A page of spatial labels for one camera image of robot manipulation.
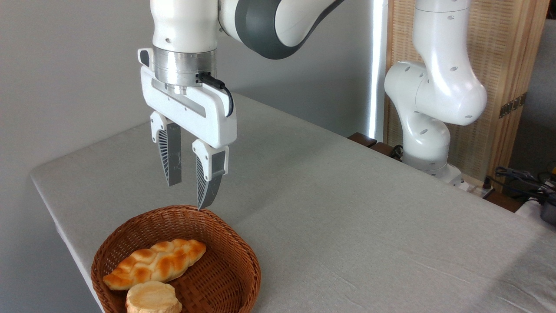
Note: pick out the round pale bread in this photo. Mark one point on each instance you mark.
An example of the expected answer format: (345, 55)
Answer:
(152, 298)

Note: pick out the white power strip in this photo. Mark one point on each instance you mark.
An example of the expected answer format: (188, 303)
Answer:
(475, 188)

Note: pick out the grey tablecloth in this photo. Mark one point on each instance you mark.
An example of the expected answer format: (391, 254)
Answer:
(347, 226)

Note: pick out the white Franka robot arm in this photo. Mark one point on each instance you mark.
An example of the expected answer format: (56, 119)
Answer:
(436, 87)

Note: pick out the metal screen hinge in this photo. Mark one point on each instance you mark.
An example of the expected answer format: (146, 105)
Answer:
(512, 105)

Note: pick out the braided golden bread loaf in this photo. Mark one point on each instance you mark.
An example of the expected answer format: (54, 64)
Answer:
(158, 262)

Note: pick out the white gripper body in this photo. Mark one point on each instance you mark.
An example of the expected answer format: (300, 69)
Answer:
(204, 115)

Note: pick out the dark brown wooden block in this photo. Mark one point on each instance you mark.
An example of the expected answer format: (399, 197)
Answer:
(362, 139)

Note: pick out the wooden folding screen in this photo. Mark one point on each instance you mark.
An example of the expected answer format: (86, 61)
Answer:
(504, 52)

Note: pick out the brown wicker basket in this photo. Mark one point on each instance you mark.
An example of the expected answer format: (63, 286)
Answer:
(226, 269)

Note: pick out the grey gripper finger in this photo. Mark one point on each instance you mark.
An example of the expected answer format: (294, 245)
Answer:
(173, 152)
(210, 174)

